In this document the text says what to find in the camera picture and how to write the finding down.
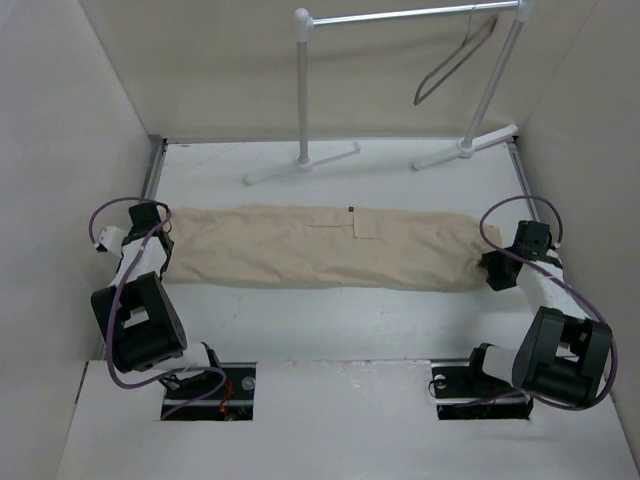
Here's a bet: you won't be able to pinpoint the beige trousers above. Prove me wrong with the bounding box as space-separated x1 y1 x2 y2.
166 205 502 292

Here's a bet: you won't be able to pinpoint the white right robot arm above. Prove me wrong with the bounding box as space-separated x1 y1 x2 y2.
463 220 613 410

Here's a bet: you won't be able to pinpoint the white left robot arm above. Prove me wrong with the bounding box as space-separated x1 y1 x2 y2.
88 197 226 399

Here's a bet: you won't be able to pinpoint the white clothes rack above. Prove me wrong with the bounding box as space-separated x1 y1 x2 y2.
242 0 536 186

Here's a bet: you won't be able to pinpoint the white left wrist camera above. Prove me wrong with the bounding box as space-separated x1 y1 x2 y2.
94 226 127 256

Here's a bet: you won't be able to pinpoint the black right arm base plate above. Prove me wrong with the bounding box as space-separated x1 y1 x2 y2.
428 360 533 421

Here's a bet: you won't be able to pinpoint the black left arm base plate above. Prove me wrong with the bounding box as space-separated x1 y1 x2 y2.
160 363 257 422

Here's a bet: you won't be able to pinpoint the grey wire hanger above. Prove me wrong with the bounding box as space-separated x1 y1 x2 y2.
413 14 499 106

